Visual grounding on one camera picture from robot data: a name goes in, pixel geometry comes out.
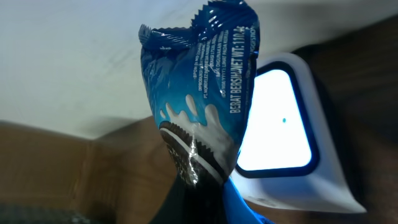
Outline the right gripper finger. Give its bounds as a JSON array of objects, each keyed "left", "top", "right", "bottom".
[{"left": 149, "top": 176, "right": 227, "bottom": 224}]

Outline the blue snack packet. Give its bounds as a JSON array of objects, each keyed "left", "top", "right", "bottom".
[{"left": 137, "top": 0, "right": 274, "bottom": 224}]

